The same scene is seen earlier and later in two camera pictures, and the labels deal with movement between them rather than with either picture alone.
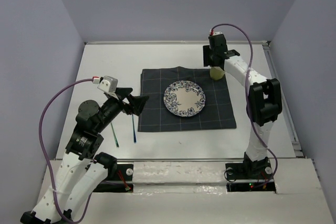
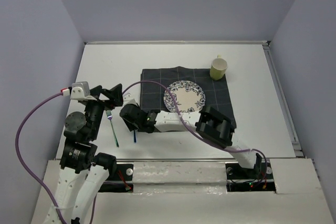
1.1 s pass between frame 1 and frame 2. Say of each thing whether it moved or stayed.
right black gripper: moved
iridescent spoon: stayed
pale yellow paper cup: stayed
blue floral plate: stayed
